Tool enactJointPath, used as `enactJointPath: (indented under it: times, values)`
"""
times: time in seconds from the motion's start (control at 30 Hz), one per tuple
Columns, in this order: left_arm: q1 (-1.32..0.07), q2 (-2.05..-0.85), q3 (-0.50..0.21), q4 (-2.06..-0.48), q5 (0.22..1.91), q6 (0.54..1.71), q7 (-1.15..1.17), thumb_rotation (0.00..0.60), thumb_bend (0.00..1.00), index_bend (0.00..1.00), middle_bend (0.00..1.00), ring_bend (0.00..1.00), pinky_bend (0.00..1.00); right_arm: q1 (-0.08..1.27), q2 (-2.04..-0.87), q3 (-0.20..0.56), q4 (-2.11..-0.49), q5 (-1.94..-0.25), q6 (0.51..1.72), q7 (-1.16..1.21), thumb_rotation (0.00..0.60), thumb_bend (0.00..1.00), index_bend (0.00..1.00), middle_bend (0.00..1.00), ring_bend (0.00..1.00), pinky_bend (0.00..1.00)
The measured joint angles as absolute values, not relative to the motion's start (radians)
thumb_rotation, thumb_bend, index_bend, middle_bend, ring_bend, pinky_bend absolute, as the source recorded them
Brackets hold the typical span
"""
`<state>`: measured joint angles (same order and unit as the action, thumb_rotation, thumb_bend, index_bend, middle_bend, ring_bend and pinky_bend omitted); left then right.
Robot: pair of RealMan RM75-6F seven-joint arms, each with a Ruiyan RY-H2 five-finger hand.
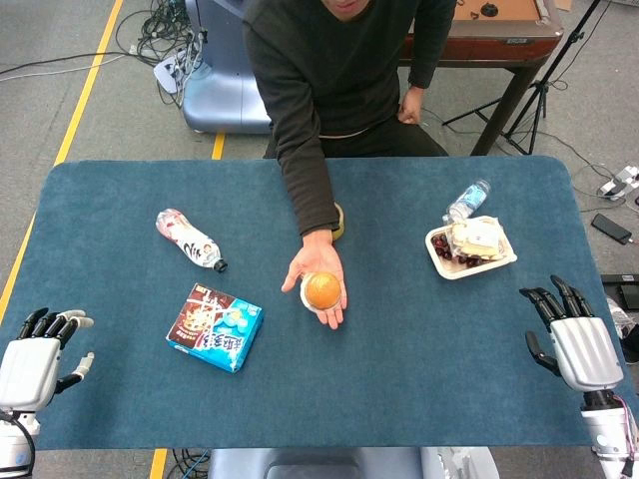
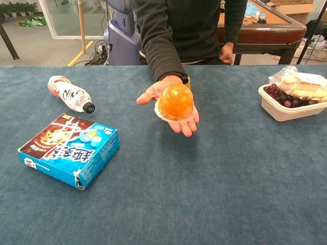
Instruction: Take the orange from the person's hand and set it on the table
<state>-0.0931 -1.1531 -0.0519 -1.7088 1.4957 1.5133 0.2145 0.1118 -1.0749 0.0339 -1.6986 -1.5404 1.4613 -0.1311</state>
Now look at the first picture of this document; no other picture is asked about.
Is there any person's left hand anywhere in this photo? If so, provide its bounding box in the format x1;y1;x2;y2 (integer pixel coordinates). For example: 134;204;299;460
397;86;426;126

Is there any clear blue labelled water bottle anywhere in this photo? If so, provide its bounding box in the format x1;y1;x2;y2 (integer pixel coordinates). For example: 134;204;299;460
441;179;492;225

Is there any white food tray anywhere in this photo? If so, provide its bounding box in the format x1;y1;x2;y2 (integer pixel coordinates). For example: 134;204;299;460
424;215;518;281

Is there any black floor cable tangle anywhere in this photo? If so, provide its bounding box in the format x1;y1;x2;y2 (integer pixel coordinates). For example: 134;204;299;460
113;0;209;109

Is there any black plastic bin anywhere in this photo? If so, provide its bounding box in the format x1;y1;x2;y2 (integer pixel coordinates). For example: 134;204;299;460
600;272;639;301

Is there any white multi-socket with plugs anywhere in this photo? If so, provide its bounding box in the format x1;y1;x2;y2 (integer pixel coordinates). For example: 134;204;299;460
152;48;202;96

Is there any blue table mat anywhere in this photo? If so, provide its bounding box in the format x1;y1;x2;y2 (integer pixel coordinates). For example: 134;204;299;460
0;155;628;451

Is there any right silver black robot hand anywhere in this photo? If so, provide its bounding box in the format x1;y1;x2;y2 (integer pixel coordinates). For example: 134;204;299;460
518;273;626;393

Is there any person's right hand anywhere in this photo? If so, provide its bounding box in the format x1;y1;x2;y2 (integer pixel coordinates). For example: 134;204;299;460
281;229;348;331

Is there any white red labelled drink bottle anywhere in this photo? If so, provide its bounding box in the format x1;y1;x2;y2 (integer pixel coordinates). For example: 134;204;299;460
155;208;230;273

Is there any yellow object behind forearm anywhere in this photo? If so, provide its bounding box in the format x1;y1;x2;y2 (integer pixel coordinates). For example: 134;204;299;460
332;201;347;242

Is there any blue brown snack box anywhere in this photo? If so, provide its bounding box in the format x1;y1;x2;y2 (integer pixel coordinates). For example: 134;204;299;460
165;282;265;375

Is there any person's right sleeved forearm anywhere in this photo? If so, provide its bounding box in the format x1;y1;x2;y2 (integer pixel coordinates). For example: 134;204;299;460
269;99;341;238

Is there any person's dark sweater torso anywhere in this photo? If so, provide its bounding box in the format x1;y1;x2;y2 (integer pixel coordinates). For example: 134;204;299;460
242;0;458;160

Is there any black phone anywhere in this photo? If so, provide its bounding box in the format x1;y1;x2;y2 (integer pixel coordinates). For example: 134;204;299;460
590;213;634;246

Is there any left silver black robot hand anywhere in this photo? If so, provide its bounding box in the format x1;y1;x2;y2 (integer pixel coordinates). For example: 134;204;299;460
0;306;96;414

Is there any white power strip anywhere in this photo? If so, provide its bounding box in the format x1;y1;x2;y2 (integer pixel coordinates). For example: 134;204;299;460
597;166;639;202

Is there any dark red food piece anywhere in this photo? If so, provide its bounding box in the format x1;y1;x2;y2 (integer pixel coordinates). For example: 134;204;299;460
432;233;493;268

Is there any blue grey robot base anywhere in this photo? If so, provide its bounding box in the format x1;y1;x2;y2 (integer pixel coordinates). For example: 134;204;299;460
181;0;274;136

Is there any brown wooden game table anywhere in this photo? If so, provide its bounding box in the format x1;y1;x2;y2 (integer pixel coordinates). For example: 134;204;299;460
397;0;566;157

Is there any grey robot torso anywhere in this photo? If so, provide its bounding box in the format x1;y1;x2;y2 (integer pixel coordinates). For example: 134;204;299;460
206;445;501;479

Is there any black tripod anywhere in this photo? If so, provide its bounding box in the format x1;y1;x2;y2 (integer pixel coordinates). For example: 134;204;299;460
440;0;606;157

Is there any plastic wrapped sandwich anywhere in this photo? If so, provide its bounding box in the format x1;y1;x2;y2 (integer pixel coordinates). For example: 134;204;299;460
447;216;508;261

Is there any orange translucent plastic bowl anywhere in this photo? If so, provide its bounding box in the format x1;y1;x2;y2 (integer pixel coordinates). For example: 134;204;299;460
299;270;343;311

